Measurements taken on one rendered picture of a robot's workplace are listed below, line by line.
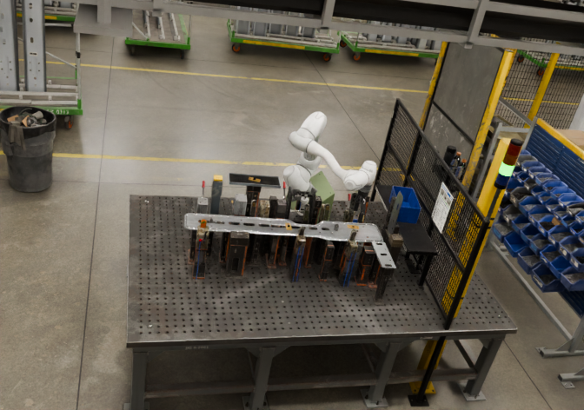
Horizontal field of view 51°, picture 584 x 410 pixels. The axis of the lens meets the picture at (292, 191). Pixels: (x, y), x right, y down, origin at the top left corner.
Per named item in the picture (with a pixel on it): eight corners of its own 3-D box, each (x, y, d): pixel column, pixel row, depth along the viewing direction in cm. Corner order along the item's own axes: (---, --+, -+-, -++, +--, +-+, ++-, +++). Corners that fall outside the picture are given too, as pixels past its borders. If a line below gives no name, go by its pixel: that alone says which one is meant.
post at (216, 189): (207, 233, 453) (212, 181, 431) (207, 228, 459) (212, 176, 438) (216, 234, 454) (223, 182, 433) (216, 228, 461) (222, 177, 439)
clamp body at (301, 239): (288, 282, 418) (295, 241, 401) (285, 271, 429) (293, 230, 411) (301, 283, 420) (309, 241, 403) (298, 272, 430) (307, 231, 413)
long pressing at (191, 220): (183, 232, 400) (183, 229, 399) (184, 213, 419) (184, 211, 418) (384, 243, 426) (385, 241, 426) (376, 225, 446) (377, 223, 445)
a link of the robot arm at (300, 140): (304, 147, 423) (315, 133, 428) (283, 136, 431) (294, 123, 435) (307, 157, 434) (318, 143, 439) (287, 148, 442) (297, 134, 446)
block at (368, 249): (355, 286, 427) (363, 254, 413) (351, 276, 436) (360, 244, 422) (368, 287, 429) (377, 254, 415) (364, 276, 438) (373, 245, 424)
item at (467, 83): (457, 241, 635) (524, 55, 537) (445, 241, 631) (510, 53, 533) (409, 176, 746) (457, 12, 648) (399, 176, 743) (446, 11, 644)
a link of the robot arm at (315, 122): (294, 169, 503) (309, 149, 510) (310, 180, 499) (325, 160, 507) (296, 124, 432) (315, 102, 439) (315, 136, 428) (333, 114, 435)
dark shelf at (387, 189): (407, 254, 417) (408, 250, 416) (374, 187, 493) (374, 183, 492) (436, 255, 421) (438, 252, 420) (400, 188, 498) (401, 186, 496)
